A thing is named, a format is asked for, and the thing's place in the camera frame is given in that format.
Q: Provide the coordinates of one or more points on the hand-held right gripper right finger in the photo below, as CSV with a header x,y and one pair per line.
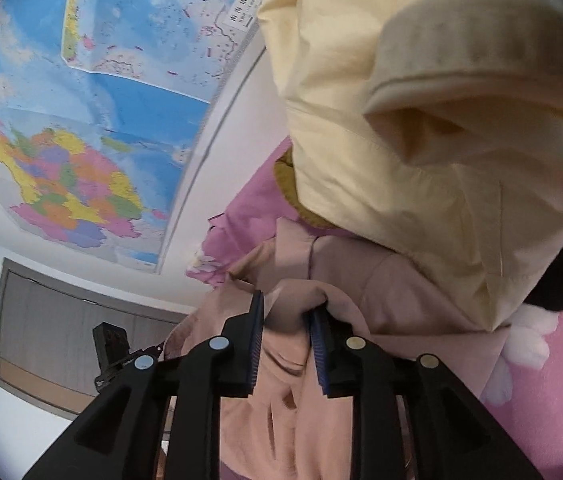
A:
x,y
320,355

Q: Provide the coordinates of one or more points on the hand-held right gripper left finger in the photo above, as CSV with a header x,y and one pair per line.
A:
x,y
255,345

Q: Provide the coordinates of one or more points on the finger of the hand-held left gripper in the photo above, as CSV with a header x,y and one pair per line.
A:
x,y
149,351

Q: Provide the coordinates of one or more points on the tan jacket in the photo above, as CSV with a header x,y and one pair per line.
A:
x,y
401,290

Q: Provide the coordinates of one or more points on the grey door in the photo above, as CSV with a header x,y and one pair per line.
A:
x,y
61,330

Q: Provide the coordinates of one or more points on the mustard yellow cloth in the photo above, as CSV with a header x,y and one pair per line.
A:
x,y
289,185

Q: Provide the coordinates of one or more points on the pink floral bedsheet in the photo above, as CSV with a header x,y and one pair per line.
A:
x,y
551,400

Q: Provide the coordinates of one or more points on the cream yellow garment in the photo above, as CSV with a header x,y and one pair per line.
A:
x,y
361,85

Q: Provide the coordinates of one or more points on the colourful wall map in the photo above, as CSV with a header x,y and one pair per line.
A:
x,y
111,110

